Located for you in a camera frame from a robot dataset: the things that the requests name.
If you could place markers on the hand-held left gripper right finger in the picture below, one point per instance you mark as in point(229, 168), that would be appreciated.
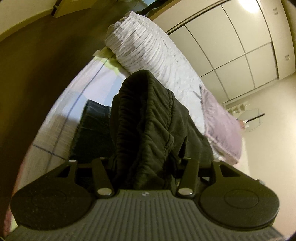
point(190, 171)

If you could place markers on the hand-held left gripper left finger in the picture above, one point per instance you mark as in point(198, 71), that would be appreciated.
point(101, 173)

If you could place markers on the black pants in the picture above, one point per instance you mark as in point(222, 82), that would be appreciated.
point(150, 127)

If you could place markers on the mauve velvet pillow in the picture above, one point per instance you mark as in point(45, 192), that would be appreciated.
point(222, 129)

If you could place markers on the checkered bed sheet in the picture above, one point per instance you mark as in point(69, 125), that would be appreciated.
point(57, 129)

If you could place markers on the white tiered shelf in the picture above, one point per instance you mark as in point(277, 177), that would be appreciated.
point(235, 110)

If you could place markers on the oval mirror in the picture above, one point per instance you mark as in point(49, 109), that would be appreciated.
point(251, 120)

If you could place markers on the striped white duvet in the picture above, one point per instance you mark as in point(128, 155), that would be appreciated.
point(148, 46)

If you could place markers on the cream wardrobe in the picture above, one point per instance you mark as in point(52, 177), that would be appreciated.
point(231, 34)

